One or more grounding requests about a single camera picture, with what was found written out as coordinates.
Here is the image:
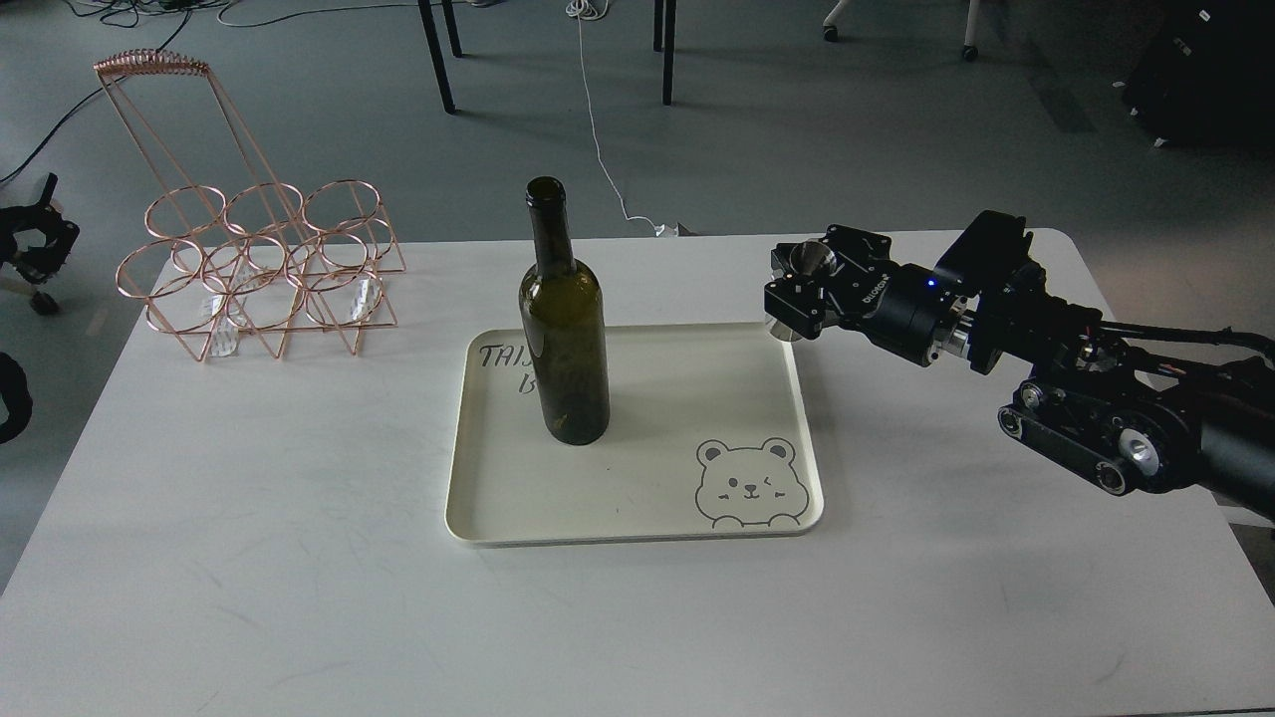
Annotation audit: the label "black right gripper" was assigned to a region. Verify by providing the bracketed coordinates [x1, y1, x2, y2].
[764, 225, 972, 367]

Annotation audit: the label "dark green wine bottle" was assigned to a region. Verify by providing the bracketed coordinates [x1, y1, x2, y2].
[518, 176, 611, 445]

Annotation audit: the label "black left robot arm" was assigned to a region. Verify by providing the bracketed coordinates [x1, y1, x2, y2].
[1, 174, 82, 443]

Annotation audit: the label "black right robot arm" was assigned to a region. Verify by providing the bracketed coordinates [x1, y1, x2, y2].
[764, 211, 1274, 518]

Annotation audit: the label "cream bear serving tray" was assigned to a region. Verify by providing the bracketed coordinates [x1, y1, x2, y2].
[445, 323, 824, 546]

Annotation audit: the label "white chair base casters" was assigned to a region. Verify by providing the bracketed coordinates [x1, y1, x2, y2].
[821, 1, 956, 42]

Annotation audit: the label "black table leg right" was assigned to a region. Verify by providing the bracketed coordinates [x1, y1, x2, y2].
[652, 0, 677, 108]

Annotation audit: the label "black table leg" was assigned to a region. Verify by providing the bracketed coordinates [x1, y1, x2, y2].
[652, 0, 677, 108]
[417, 1, 463, 117]

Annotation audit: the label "black table leg left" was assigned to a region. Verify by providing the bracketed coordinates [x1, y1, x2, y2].
[417, 1, 463, 117]

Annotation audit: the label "black equipment case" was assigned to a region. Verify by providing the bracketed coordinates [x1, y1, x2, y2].
[1122, 1, 1274, 148]

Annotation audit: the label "white floor cable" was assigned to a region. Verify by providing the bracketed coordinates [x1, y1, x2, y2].
[566, 0, 697, 239]

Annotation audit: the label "rose gold wire bottle rack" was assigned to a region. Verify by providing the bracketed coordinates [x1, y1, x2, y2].
[93, 48, 408, 361]

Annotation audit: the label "black floor cables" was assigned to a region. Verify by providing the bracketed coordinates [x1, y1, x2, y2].
[0, 0, 419, 190]

